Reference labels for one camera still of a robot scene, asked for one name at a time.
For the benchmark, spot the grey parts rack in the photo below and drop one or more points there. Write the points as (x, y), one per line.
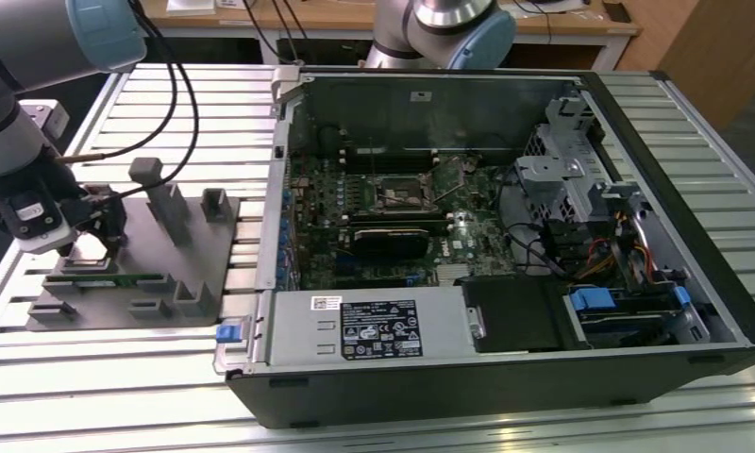
(151, 264)

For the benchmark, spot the CPU socket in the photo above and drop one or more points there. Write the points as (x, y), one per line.
(408, 188)

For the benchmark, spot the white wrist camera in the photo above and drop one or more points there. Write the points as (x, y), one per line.
(37, 226)

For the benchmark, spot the black open PC case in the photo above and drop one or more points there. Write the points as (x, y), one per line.
(447, 396)

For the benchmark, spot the white box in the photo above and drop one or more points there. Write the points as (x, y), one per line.
(192, 7)

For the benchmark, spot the silver CPU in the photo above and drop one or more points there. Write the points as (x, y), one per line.
(91, 257)

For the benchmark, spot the wooden desk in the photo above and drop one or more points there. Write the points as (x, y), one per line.
(339, 14)

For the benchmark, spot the small grey wrist camera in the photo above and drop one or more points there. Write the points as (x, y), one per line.
(47, 118)

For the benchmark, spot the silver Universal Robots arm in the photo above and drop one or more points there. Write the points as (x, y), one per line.
(12, 56)

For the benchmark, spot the green motherboard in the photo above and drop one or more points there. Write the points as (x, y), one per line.
(478, 236)

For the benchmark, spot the silver chipset heatsink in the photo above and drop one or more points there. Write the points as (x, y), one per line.
(451, 273)

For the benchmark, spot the grey power supply unit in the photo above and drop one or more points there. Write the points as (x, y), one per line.
(290, 330)

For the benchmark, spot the silver metal drive cage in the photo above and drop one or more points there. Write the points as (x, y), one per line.
(563, 141)

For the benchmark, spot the green RAM stick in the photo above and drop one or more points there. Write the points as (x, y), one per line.
(125, 280)

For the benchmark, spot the blue disk carrier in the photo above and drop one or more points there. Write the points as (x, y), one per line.
(591, 299)

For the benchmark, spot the small case wall sticker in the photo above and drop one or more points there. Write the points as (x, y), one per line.
(420, 96)

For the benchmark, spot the wooden cabinet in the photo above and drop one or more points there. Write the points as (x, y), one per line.
(717, 56)

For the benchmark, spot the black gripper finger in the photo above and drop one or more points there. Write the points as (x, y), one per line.
(79, 214)
(115, 222)

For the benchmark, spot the black expansion slot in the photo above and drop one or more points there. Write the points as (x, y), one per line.
(371, 282)

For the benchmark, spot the silver metal latch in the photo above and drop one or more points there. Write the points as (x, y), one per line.
(476, 322)

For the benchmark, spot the small black device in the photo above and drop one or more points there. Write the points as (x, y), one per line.
(617, 11)

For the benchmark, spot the black plastic shroud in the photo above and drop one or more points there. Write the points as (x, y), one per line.
(517, 316)

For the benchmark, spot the blue plastic tab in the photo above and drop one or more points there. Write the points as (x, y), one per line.
(681, 296)

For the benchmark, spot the blue case latch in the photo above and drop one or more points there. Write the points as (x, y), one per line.
(228, 332)

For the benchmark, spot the small black graphics card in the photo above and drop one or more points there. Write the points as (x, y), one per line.
(390, 243)

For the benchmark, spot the grey plastic bracket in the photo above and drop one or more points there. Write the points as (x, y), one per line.
(617, 193)

